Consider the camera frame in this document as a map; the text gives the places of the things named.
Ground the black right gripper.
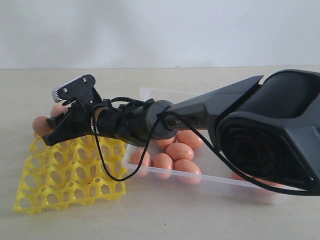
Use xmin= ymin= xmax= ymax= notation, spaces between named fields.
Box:
xmin=41 ymin=98 xmax=110 ymax=146

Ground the brown egg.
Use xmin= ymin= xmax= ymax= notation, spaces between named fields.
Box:
xmin=131 ymin=149 xmax=153 ymax=177
xmin=174 ymin=159 xmax=202 ymax=186
xmin=165 ymin=142 xmax=194 ymax=162
xmin=156 ymin=136 xmax=177 ymax=149
xmin=152 ymin=153 xmax=174 ymax=180
xmin=32 ymin=116 xmax=53 ymax=137
xmin=50 ymin=104 xmax=68 ymax=118
xmin=232 ymin=171 xmax=283 ymax=198
xmin=177 ymin=130 xmax=204 ymax=150

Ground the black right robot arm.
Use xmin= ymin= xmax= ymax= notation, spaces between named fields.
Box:
xmin=43 ymin=69 xmax=320 ymax=196

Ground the yellow plastic egg tray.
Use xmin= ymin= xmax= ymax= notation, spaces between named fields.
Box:
xmin=13 ymin=134 xmax=127 ymax=215

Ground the clear plastic bin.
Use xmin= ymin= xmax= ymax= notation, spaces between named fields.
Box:
xmin=122 ymin=87 xmax=288 ymax=204

